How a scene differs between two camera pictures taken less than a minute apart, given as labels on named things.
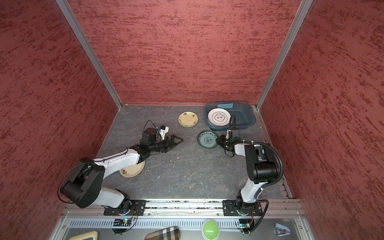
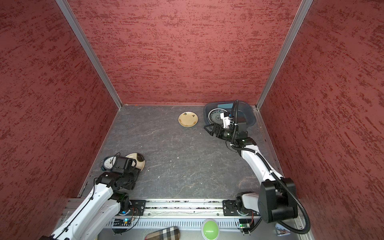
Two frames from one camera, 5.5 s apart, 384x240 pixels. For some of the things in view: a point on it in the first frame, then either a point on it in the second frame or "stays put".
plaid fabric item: x=172 y=233 stays put
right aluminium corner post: x=301 y=13 stays put
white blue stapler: x=282 y=230 stays put
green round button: x=210 y=229 stays put
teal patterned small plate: x=206 y=139 to x=214 y=115
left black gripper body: x=159 y=145 to x=131 y=176
